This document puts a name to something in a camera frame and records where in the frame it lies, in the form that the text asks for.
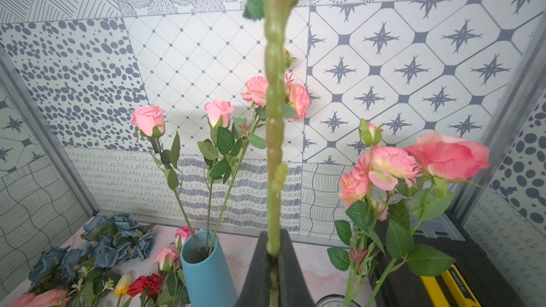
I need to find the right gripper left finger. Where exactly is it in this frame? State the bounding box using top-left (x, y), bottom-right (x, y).
top-left (235, 231), bottom-right (271, 307)

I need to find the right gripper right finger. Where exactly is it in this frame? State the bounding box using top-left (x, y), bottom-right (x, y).
top-left (277, 229), bottom-right (315, 307)

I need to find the pink peony flower stem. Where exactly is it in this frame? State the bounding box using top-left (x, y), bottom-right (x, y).
top-left (210, 48), bottom-right (311, 252)

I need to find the large pink rose stem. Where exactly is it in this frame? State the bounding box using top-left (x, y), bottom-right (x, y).
top-left (367, 132), bottom-right (489, 306)

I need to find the clear glass vase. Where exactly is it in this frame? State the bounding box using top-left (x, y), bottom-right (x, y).
top-left (316, 294), bottom-right (361, 307)

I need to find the blue cylindrical vase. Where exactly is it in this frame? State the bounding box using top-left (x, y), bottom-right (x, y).
top-left (181, 230), bottom-right (237, 307)

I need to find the bunch of artificial flowers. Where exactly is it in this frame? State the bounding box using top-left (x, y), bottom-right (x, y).
top-left (9, 214), bottom-right (190, 306)

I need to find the black toolbox yellow latch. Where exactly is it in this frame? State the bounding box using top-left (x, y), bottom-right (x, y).
top-left (375, 214), bottom-right (525, 306)

